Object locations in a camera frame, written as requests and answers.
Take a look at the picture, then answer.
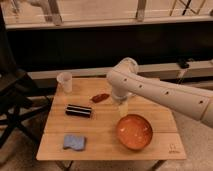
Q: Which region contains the black whiteboard eraser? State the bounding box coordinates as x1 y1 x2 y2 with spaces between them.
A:
65 105 92 117

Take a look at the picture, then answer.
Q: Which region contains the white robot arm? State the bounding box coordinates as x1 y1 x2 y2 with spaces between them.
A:
106 57 213 128

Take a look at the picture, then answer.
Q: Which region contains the red-brown sausage toy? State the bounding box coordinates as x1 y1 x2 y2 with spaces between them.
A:
91 93 109 103

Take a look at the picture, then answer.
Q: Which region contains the orange bowl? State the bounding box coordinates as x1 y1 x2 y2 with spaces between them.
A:
116 114 153 150

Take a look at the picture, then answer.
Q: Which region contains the wooden folding table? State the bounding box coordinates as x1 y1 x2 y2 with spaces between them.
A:
37 78 186 161

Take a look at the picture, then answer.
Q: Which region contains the blue sponge cloth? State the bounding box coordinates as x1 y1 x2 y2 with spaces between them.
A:
63 135 86 151

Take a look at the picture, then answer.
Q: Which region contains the clear plastic cup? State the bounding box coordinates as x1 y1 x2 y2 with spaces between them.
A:
57 72 72 93

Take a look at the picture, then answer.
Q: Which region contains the black office chair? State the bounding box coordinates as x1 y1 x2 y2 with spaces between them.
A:
0 8 51 149

